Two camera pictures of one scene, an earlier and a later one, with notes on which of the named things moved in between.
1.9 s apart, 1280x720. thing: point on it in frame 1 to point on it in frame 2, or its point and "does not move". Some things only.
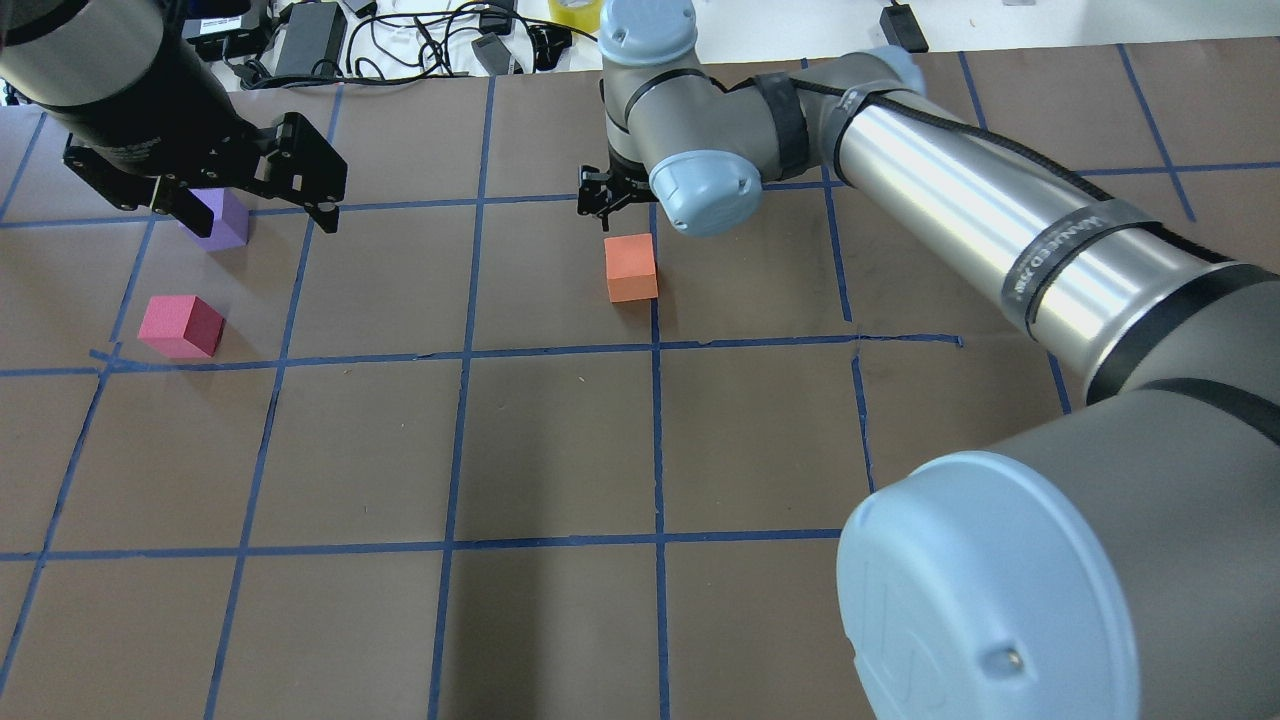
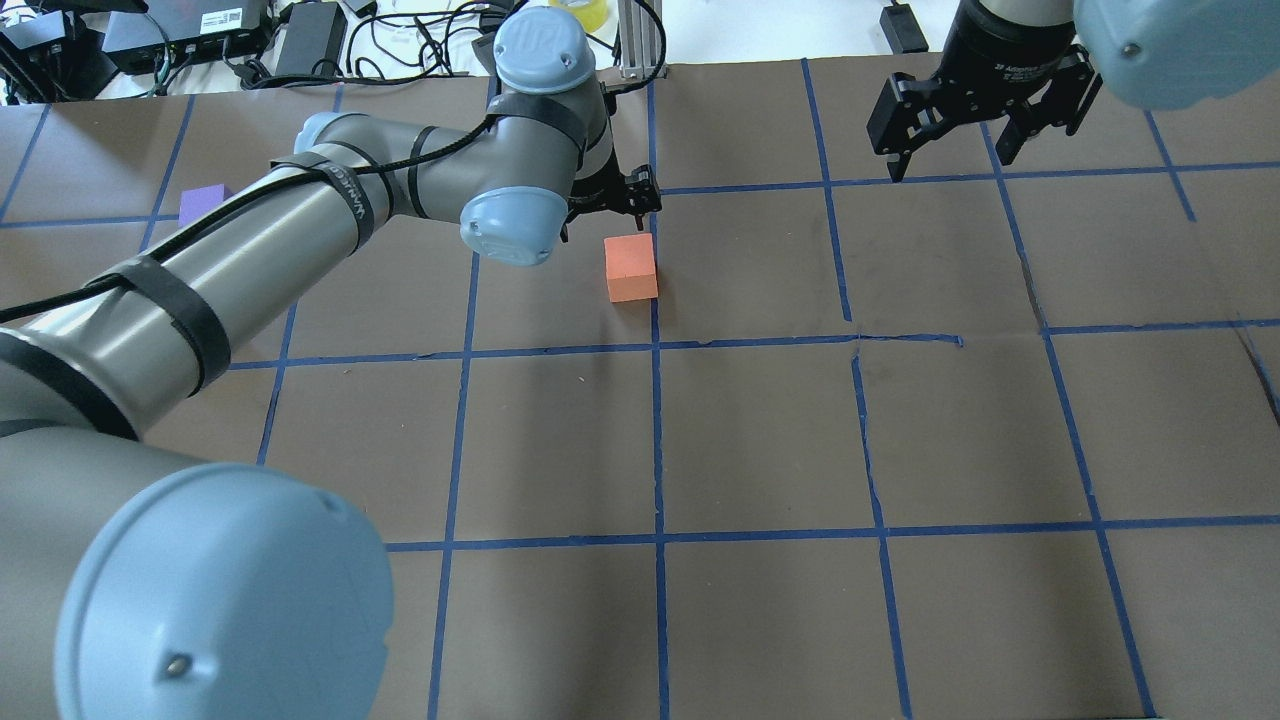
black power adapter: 314,40 does not move
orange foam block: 630,267 does not move
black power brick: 901,28 does not move
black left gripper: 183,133 to 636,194
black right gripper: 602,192 to 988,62
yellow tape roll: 580,14 does not move
